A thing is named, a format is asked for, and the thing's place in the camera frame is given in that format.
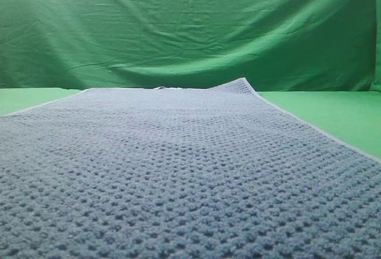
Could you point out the blue waffle-weave towel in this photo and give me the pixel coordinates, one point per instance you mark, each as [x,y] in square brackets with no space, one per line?
[181,173]

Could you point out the green backdrop cloth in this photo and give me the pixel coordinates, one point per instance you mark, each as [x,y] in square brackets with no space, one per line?
[277,45]

